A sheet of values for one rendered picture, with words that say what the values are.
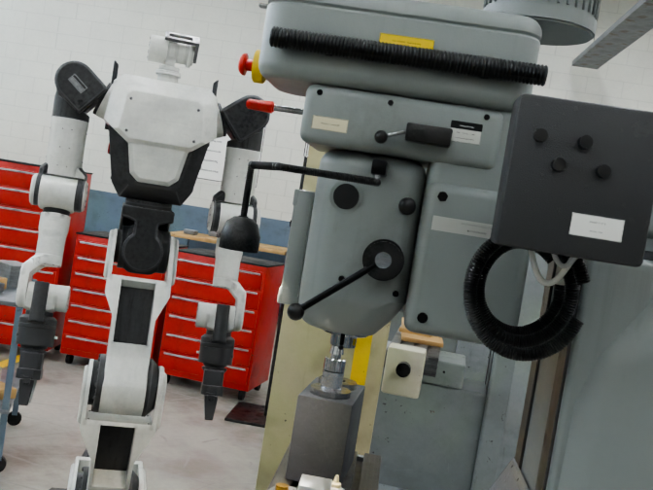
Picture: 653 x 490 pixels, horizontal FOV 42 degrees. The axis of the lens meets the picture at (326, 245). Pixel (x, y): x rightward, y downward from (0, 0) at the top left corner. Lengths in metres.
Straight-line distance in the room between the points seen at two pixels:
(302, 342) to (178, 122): 1.43
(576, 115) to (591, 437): 0.52
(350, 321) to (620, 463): 0.49
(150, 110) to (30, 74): 9.60
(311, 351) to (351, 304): 1.87
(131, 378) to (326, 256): 0.80
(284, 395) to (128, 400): 1.34
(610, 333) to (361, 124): 0.53
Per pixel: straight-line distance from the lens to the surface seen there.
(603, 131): 1.20
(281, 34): 1.42
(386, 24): 1.44
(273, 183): 10.67
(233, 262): 2.22
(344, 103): 1.43
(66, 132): 2.19
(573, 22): 1.51
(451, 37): 1.44
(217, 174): 10.81
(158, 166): 2.13
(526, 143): 1.18
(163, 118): 2.13
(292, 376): 3.35
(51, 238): 2.17
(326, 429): 1.84
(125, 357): 2.12
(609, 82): 10.94
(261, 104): 1.66
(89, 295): 6.60
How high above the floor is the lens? 1.54
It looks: 3 degrees down
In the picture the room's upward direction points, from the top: 9 degrees clockwise
